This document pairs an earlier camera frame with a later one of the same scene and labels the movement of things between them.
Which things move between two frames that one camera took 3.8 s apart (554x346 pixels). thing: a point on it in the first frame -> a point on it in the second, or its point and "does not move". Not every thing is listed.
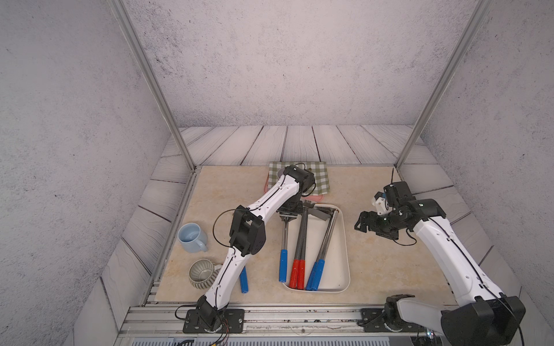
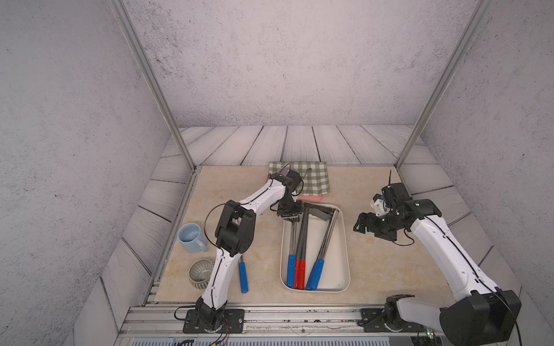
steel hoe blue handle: (283, 253) -> (291, 258)
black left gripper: (285, 215) does not move
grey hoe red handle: (298, 272) does not move
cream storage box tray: (335, 274) does not move
